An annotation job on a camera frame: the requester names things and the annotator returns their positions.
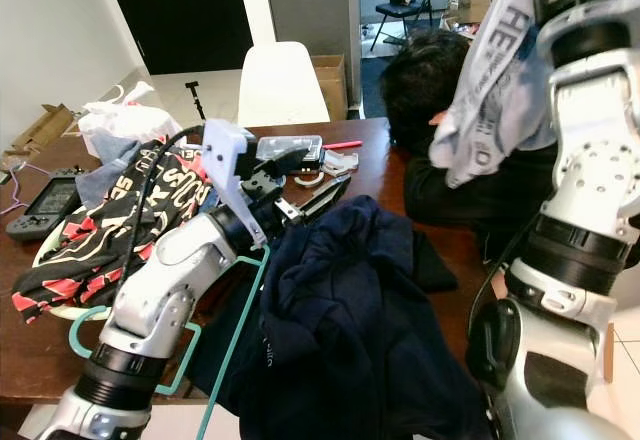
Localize pale grey printed shorts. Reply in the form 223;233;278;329
428;0;561;189

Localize navy blue garment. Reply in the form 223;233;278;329
188;195;493;440

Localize teal plastic clothes hanger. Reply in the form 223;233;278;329
68;245;273;440

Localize clear plastic case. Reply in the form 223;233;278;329
255;135;324;161

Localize small white black gadget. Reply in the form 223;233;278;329
320;152;359;176

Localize white plastic chair wooden legs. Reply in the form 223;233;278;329
237;42;331;128

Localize brown cardboard box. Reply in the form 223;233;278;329
458;0;496;26
310;55;349;121

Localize black floor stand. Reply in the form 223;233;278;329
185;81;209;126

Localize person in black sweater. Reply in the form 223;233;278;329
378;28;561;266

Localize flattened cardboard box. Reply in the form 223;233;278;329
35;103;91;151

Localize white plastic bag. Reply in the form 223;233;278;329
78;82;183;161

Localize black folding chair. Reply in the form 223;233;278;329
370;0;446;51

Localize blue grey garment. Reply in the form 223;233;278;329
75;138;161;211

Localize black red patterned garment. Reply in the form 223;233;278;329
12;145;221;323

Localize black handheld game console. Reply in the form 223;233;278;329
7;168;81;241

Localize dark wooden table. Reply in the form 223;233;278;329
0;118;491;406

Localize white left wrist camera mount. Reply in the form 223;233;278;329
202;118;258;251

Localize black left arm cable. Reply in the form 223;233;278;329
130;125;206;306

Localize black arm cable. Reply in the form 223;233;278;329
130;125;206;306
480;205;546;301

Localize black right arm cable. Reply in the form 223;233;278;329
480;205;546;301

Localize purple cable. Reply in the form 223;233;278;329
5;160;51;211

